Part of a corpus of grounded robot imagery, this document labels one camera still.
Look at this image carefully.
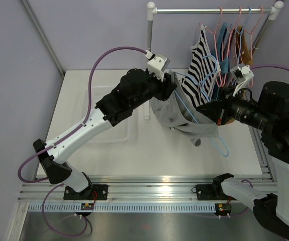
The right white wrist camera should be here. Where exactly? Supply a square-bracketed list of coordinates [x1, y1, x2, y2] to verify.
[230, 63, 254, 97]

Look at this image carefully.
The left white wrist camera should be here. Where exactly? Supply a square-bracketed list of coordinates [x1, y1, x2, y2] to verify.
[145, 50, 170, 82]

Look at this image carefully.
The pink mauve tank top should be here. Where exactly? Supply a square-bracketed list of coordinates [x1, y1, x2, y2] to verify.
[228, 29, 239, 78]

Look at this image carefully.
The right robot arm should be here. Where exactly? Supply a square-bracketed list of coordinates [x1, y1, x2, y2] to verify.
[197, 81, 289, 240]

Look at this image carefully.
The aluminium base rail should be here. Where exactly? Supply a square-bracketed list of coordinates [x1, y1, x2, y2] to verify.
[17, 174, 278, 203]

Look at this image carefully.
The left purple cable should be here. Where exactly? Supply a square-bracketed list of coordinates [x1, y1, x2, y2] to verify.
[17, 46, 151, 236]

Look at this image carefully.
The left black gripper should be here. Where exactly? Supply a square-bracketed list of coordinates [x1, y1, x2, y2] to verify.
[130, 68, 176, 109]

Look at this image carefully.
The grey tank top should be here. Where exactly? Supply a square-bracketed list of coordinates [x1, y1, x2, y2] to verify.
[150, 70, 219, 147]

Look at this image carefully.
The purple cable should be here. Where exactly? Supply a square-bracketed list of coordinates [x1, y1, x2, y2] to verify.
[249, 64, 289, 83]
[17, 46, 151, 236]

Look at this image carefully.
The black white striped tank top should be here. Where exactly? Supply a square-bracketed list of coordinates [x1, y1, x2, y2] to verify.
[180, 25, 221, 108]

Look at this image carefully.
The mustard brown tank top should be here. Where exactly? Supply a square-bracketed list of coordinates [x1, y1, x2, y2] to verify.
[212, 23, 253, 86]

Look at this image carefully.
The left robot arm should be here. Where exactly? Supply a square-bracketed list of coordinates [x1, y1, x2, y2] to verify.
[33, 69, 176, 200]

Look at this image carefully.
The light blue hanger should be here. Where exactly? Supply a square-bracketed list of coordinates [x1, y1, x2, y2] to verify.
[166, 54, 229, 158]

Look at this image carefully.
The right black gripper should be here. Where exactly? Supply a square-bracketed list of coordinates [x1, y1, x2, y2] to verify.
[197, 85, 275, 131]

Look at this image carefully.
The teal blue tank top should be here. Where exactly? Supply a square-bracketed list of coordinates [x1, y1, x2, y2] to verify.
[211, 22, 228, 75]

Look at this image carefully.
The white plastic basket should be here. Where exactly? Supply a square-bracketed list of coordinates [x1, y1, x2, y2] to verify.
[82, 85, 132, 144]

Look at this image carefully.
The white slotted cable duct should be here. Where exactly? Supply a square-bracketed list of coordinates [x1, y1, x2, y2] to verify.
[28, 202, 216, 213]

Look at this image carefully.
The metal clothes rack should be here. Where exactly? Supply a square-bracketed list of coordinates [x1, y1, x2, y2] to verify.
[141, 1, 284, 121]

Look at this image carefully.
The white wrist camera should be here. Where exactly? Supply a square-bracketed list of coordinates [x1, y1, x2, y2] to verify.
[230, 63, 254, 97]
[145, 50, 170, 82]

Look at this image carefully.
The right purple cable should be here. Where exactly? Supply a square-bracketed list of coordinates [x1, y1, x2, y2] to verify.
[249, 64, 289, 83]

